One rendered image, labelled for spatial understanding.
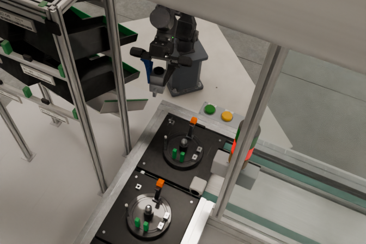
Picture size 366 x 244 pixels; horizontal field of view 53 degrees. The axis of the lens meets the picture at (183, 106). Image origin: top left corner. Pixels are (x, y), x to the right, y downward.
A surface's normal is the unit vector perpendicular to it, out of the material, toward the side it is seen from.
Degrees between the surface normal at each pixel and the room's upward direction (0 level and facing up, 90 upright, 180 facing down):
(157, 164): 0
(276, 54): 90
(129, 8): 0
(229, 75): 0
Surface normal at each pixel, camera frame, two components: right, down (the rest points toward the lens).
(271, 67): -0.41, 0.72
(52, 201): 0.06, -0.59
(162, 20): -0.18, 0.02
